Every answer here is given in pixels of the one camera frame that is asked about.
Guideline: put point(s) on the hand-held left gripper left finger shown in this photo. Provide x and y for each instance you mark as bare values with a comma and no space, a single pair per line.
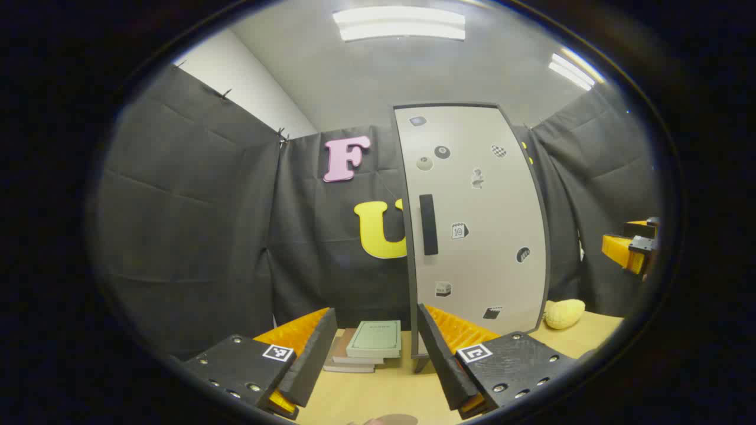
313,360

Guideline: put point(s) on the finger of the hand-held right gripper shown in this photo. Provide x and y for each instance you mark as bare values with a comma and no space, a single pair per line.
620,251
641,227

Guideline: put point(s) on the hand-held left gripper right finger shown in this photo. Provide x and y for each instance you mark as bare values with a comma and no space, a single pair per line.
443,366

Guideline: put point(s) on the grey cabinet door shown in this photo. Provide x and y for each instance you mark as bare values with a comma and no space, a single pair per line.
490,206

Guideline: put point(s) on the brown book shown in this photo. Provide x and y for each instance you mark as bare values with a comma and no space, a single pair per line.
341,351

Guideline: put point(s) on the grey book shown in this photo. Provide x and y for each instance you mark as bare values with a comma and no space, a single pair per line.
345,368

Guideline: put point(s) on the green notebook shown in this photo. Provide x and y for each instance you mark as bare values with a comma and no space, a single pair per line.
375,339

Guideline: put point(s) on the yellow bread roll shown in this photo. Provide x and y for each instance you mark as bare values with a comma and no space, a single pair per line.
564,314

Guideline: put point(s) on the small ceiling light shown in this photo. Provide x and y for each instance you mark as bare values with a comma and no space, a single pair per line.
573,71

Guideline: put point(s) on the black backdrop cloth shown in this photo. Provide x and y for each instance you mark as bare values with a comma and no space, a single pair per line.
195,224

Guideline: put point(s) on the large ceiling light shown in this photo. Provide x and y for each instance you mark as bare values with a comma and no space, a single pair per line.
398,23

